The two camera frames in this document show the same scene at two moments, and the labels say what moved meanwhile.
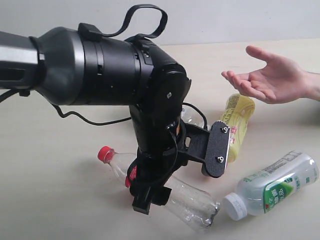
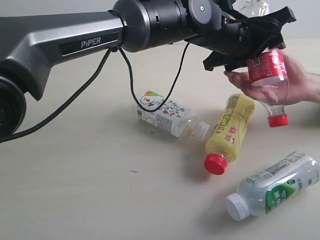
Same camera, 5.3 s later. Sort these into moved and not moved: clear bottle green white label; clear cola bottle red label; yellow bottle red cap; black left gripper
Moved: black left gripper; clear cola bottle red label
Not moved: yellow bottle red cap; clear bottle green white label
